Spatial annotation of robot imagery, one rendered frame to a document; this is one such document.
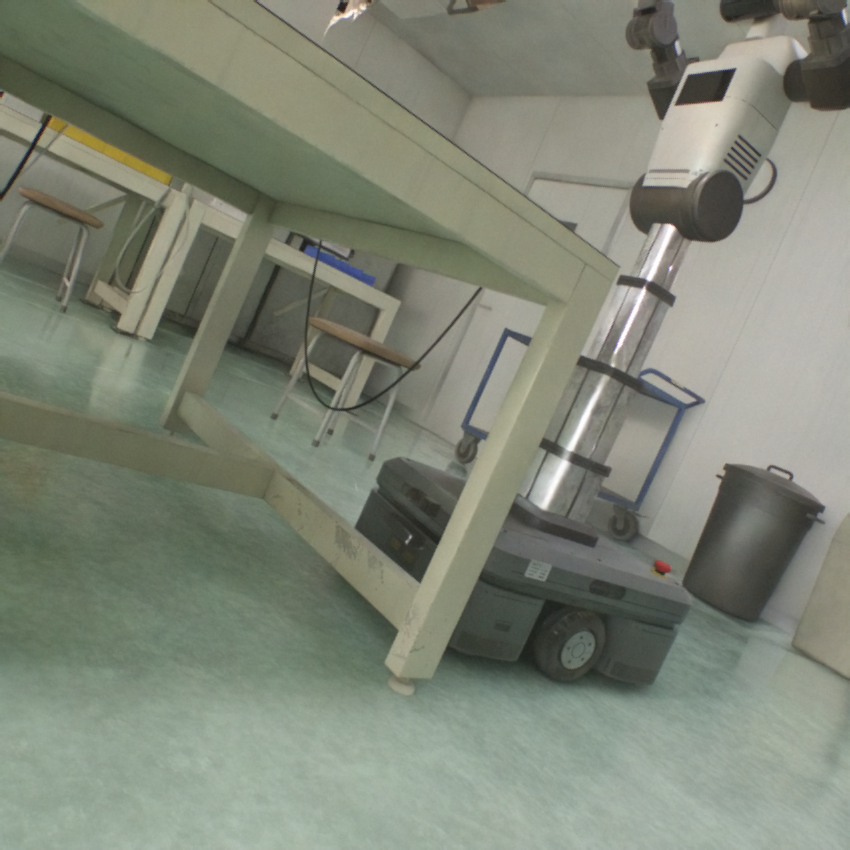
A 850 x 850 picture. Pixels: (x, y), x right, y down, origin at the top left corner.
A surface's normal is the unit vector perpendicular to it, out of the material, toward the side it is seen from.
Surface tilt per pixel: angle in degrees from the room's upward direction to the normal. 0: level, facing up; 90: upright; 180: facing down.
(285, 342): 91
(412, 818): 0
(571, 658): 90
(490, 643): 90
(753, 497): 91
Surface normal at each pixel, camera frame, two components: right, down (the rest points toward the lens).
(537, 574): 0.46, 0.26
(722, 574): -0.58, -0.14
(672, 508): -0.70, -0.27
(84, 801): 0.40, -0.91
